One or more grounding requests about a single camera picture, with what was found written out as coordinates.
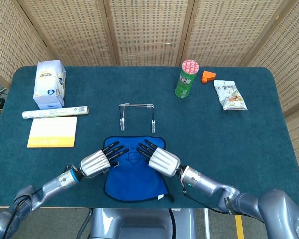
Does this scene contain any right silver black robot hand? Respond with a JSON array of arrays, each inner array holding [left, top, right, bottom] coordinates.
[[136, 139, 181, 177]]

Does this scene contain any white yellow paper pad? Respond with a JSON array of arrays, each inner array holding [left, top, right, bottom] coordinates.
[[27, 116, 78, 149]]

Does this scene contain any teal table mat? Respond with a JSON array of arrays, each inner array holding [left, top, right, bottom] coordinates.
[[0, 65, 299, 209]]

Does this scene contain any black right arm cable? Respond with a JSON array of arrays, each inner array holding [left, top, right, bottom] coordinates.
[[180, 183, 231, 215]]

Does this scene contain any white blue tissue box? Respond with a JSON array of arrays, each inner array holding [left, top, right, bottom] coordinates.
[[32, 60, 67, 110]]

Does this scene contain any green chips can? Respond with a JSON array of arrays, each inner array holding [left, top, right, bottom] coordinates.
[[174, 59, 200, 98]]

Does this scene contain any metal towel rack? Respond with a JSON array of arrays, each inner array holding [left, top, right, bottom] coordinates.
[[119, 103, 156, 134]]

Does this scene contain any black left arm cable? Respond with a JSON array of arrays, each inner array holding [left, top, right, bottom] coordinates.
[[3, 188, 44, 239]]

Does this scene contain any blue cloth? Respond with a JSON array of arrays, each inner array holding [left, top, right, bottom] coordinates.
[[103, 135, 175, 203]]

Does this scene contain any black torso cable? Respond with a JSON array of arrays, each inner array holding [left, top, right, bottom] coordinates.
[[168, 208, 177, 239]]

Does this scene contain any rolled white tube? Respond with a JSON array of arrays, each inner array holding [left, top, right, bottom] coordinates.
[[22, 106, 90, 120]]

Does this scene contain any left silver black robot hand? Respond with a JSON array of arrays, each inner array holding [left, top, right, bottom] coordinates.
[[79, 141, 130, 179]]

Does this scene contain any woven wooden folding screen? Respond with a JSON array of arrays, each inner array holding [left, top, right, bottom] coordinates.
[[0, 0, 299, 175]]

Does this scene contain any white snack bag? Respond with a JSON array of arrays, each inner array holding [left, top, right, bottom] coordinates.
[[213, 80, 248, 111]]

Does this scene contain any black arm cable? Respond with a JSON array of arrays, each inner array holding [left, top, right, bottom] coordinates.
[[3, 188, 44, 239], [180, 183, 231, 215]]

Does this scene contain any grey robot torso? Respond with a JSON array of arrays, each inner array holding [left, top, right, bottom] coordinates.
[[89, 208, 197, 239]]

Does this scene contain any orange plastic block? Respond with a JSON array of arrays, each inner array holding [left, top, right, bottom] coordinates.
[[201, 70, 217, 84]]

